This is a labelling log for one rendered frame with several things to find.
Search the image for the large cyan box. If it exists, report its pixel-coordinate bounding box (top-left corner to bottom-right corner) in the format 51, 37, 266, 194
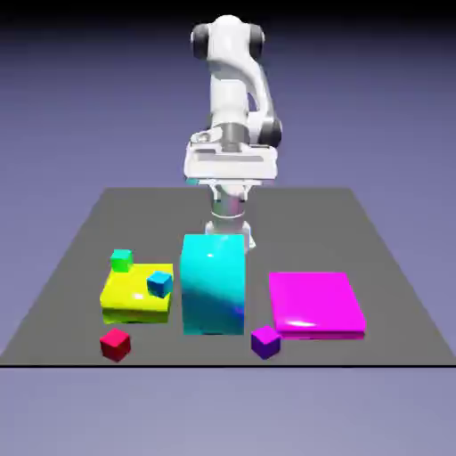
179, 232, 247, 337

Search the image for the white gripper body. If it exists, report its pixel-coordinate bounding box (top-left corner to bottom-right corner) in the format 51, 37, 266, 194
183, 142, 279, 188

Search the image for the small blue cube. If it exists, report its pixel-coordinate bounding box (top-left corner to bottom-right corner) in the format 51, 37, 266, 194
146, 270, 175, 299

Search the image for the large magenta box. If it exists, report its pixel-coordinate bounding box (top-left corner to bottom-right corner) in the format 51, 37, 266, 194
267, 271, 367, 340

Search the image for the small red cube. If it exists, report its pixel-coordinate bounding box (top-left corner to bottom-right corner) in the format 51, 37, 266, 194
99, 327, 132, 363

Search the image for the large yellow box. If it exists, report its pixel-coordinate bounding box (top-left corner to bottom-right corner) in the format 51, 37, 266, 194
99, 262, 175, 325

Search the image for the small purple cube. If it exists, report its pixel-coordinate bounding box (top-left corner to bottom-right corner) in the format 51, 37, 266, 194
250, 324, 282, 361

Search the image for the small green cube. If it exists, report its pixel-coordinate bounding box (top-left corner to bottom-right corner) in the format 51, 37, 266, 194
109, 248, 134, 274

